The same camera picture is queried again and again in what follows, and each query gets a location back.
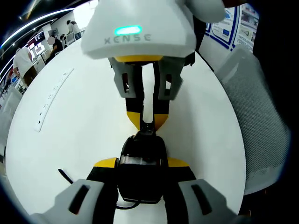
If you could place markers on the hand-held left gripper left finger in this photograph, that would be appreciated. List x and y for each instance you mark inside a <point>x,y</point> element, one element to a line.
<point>91,200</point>

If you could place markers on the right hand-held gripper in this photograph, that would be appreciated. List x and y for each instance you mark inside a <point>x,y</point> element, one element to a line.
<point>144,16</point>

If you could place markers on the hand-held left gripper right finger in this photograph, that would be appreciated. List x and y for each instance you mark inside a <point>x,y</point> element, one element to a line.
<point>201,203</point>

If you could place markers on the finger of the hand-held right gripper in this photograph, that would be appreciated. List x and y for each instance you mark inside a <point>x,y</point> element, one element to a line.
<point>133,102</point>
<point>162,107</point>

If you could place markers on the white power strip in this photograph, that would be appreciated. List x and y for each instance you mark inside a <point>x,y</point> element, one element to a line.
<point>54,98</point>

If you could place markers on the grey mesh chair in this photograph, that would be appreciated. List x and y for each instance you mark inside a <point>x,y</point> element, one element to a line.
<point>254,112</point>

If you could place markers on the blue and white wall posters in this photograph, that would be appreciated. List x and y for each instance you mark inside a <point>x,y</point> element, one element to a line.
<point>233,25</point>

